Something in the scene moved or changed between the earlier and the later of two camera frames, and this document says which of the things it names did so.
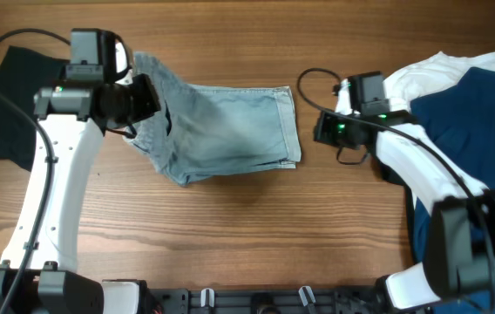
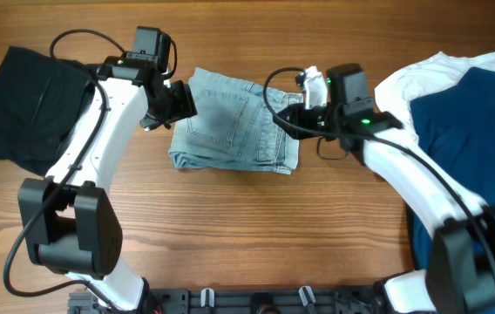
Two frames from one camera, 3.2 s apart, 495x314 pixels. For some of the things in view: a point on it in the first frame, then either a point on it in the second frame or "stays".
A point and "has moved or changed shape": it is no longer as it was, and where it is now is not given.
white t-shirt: [443, 71] stays
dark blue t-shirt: [484, 121] stays
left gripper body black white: [138, 101] -> [177, 103]
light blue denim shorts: [206, 132] has moved or changed shape
